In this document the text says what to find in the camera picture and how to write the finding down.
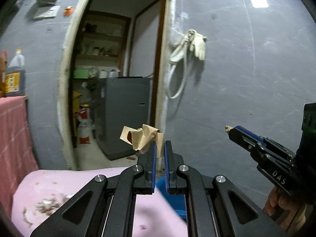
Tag brown paper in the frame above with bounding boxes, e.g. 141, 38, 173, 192
120, 124, 165, 158

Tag person's right hand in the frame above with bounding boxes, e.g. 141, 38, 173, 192
263, 186, 307, 236

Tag blue plastic bucket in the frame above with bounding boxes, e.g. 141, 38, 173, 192
155, 173, 214, 219

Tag red white bottle on floor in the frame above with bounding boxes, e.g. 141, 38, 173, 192
77, 104, 92, 144

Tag white rubber gloves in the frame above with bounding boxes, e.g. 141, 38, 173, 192
169, 29, 207, 65

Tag red checked counter cloth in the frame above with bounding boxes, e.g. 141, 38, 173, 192
1, 96, 39, 216

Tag green box on shelf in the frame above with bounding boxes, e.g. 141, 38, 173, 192
73, 69, 89, 79

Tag large oil jug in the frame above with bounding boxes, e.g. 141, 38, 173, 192
5, 49, 26, 97

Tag white hose loop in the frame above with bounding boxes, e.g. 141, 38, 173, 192
166, 51, 188, 100

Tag wooden door frame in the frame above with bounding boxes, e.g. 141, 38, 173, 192
57, 0, 176, 171

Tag orange wall hook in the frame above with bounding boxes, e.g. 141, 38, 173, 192
63, 6, 74, 17

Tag white wall socket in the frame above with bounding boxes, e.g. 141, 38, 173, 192
33, 6, 60, 20

